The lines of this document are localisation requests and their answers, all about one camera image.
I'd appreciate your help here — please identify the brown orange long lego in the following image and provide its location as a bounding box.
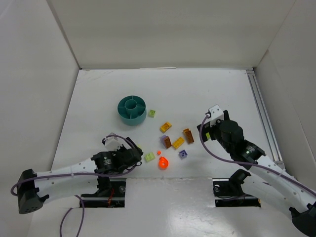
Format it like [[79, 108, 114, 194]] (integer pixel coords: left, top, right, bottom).
[[183, 128, 194, 144]]

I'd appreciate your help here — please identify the purple square lego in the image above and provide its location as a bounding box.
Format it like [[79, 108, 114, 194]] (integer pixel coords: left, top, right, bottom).
[[178, 150, 188, 159]]

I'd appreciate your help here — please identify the light green square lego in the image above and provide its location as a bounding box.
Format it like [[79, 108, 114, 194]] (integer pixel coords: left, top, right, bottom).
[[148, 110, 156, 118]]

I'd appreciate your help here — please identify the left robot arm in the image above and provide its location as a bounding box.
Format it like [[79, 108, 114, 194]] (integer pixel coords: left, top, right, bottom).
[[12, 133, 143, 214]]

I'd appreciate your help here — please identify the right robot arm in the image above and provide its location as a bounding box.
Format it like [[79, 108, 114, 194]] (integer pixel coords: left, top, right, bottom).
[[197, 105, 316, 237]]

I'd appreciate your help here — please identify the yellow long lego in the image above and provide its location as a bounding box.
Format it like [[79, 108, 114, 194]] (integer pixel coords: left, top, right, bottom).
[[172, 137, 185, 150]]

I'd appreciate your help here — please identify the teal round divided container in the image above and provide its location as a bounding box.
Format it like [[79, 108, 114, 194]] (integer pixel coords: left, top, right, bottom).
[[117, 95, 147, 126]]

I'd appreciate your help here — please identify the yellow lego near container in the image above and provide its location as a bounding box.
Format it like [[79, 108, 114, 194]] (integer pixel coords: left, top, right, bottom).
[[160, 122, 172, 133]]

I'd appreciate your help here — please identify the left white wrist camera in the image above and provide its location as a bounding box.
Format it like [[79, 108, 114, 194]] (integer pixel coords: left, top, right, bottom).
[[102, 133, 121, 151]]

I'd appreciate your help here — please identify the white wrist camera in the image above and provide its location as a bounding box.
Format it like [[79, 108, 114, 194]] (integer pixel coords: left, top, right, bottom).
[[205, 104, 224, 126], [102, 133, 121, 151]]

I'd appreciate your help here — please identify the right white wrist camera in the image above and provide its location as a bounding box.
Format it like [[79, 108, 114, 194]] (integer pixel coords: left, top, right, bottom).
[[205, 104, 224, 126]]

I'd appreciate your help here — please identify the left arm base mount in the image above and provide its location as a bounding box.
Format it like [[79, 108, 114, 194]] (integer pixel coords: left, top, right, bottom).
[[80, 178, 126, 208]]

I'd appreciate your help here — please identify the orange round ring piece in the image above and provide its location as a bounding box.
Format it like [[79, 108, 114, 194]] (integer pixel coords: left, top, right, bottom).
[[158, 156, 170, 170]]

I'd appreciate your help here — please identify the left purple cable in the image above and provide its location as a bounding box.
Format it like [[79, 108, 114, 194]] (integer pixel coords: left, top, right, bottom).
[[10, 134, 139, 237]]

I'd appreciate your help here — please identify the aluminium rail right edge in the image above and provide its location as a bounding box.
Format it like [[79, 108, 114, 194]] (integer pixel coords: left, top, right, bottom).
[[246, 69, 285, 169]]

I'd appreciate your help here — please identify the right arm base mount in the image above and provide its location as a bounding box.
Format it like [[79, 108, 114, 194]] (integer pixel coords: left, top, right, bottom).
[[212, 169, 261, 207]]

